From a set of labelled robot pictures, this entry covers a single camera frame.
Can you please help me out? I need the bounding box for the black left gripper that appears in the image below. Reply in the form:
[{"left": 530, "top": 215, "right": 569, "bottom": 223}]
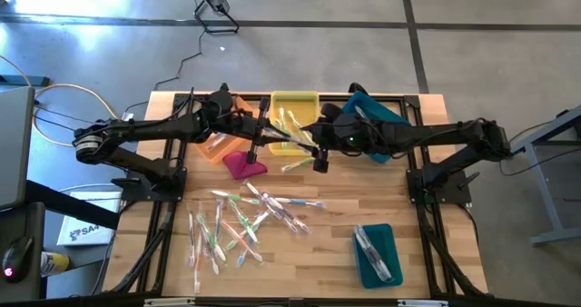
[{"left": 224, "top": 97, "right": 291, "bottom": 164}]

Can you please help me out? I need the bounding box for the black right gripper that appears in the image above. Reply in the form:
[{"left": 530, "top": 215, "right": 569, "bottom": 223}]
[{"left": 299, "top": 103, "right": 367, "bottom": 173}]

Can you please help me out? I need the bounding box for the green toothbrush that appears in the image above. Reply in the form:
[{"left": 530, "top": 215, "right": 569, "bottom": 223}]
[
  {"left": 209, "top": 188, "right": 261, "bottom": 207},
  {"left": 228, "top": 199, "right": 261, "bottom": 243},
  {"left": 275, "top": 107, "right": 288, "bottom": 138},
  {"left": 196, "top": 213, "right": 228, "bottom": 263},
  {"left": 281, "top": 156, "right": 315, "bottom": 173},
  {"left": 224, "top": 210, "right": 270, "bottom": 253},
  {"left": 287, "top": 110, "right": 315, "bottom": 145}
]

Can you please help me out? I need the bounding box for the purple toothbrush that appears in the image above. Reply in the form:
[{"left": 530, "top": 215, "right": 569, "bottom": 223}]
[
  {"left": 202, "top": 237, "right": 221, "bottom": 277},
  {"left": 359, "top": 224, "right": 395, "bottom": 283},
  {"left": 261, "top": 191, "right": 300, "bottom": 233},
  {"left": 187, "top": 210, "right": 197, "bottom": 268},
  {"left": 271, "top": 197, "right": 311, "bottom": 234},
  {"left": 354, "top": 227, "right": 388, "bottom": 281},
  {"left": 244, "top": 181, "right": 273, "bottom": 206}
]

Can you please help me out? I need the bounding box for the orange translucent plastic bin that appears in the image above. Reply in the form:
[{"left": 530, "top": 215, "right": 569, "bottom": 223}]
[{"left": 193, "top": 95, "right": 262, "bottom": 165}]

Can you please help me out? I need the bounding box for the yellow translucent plastic bin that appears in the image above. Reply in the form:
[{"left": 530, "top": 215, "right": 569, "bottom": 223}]
[{"left": 268, "top": 90, "right": 321, "bottom": 157}]

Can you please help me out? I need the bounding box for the magenta plastic container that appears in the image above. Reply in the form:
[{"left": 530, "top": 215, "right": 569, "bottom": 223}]
[{"left": 222, "top": 150, "right": 269, "bottom": 182}]

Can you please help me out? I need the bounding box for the blue plastic bin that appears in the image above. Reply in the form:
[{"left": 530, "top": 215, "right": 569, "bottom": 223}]
[{"left": 340, "top": 91, "right": 412, "bottom": 165}]

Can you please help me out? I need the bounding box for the small teal plastic bin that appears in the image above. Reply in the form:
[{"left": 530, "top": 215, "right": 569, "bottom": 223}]
[{"left": 351, "top": 223, "right": 404, "bottom": 290}]

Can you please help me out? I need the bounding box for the white label strip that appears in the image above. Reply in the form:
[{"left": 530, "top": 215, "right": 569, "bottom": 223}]
[
  {"left": 143, "top": 297, "right": 196, "bottom": 307},
  {"left": 398, "top": 299, "right": 450, "bottom": 307}
]

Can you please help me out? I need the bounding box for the white printed box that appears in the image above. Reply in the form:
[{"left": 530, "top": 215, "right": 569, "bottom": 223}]
[{"left": 56, "top": 191, "right": 123, "bottom": 248}]

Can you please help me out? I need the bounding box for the black desk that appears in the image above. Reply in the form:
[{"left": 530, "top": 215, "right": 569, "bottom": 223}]
[{"left": 0, "top": 179, "right": 122, "bottom": 302}]

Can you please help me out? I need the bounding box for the grey metal table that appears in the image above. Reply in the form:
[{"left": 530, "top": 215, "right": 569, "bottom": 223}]
[{"left": 501, "top": 104, "right": 581, "bottom": 247}]

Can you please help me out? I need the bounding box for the yellow can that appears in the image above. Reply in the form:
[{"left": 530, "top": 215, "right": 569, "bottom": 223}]
[{"left": 39, "top": 251, "right": 71, "bottom": 279}]

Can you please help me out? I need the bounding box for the blue floor bar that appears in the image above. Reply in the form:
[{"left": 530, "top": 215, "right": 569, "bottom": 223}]
[{"left": 0, "top": 74, "right": 51, "bottom": 88}]

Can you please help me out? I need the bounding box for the grey laptop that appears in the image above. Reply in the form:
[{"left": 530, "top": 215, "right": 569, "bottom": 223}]
[{"left": 0, "top": 86, "right": 36, "bottom": 211}]

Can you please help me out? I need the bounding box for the black computer mouse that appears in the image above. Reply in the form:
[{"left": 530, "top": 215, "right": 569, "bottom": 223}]
[{"left": 2, "top": 236, "right": 35, "bottom": 284}]

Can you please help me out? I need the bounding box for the black fan power cable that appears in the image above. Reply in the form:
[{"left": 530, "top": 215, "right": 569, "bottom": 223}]
[{"left": 123, "top": 28, "right": 205, "bottom": 115}]

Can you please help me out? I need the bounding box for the yellow extension cable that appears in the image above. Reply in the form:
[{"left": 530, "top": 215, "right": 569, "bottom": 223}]
[{"left": 0, "top": 54, "right": 120, "bottom": 148}]

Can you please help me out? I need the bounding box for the black floor cable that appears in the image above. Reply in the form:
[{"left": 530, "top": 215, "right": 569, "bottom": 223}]
[{"left": 34, "top": 104, "right": 78, "bottom": 131}]

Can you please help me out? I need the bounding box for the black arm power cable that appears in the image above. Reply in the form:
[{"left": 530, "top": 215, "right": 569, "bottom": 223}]
[{"left": 498, "top": 120, "right": 581, "bottom": 179}]

